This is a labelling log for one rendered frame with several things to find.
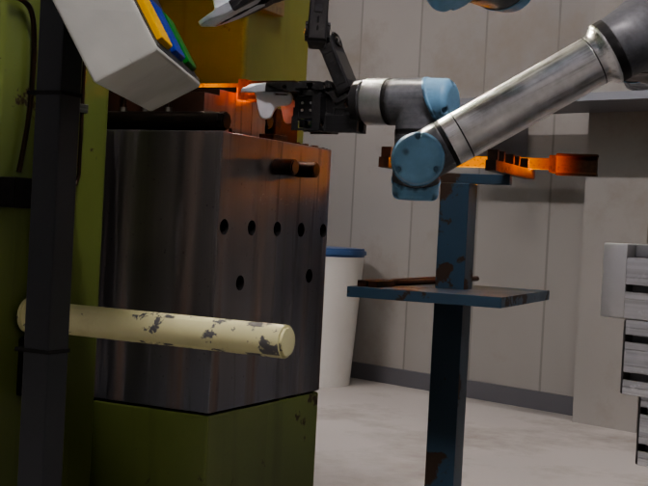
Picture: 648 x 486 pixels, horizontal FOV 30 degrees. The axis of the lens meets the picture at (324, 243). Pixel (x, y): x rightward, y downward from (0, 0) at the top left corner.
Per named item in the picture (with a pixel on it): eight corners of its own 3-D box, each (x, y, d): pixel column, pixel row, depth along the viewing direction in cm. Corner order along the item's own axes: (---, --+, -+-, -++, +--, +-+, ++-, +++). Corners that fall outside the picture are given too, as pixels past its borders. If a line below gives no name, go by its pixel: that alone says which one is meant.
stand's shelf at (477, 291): (549, 300, 255) (549, 290, 255) (500, 308, 218) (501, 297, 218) (414, 289, 266) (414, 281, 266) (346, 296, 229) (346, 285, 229)
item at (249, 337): (296, 360, 162) (299, 320, 162) (277, 364, 157) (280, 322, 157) (40, 332, 182) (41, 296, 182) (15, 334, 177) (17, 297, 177)
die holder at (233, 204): (319, 390, 224) (332, 149, 223) (208, 414, 190) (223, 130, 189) (78, 360, 249) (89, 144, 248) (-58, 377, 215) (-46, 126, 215)
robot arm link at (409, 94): (443, 128, 185) (445, 72, 185) (377, 127, 190) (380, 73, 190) (461, 133, 192) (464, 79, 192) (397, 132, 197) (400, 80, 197)
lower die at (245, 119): (264, 142, 213) (266, 94, 213) (202, 132, 195) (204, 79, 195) (74, 139, 232) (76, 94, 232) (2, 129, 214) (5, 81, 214)
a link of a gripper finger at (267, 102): (234, 117, 199) (289, 119, 197) (236, 81, 199) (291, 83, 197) (239, 119, 202) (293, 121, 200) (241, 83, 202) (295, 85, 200)
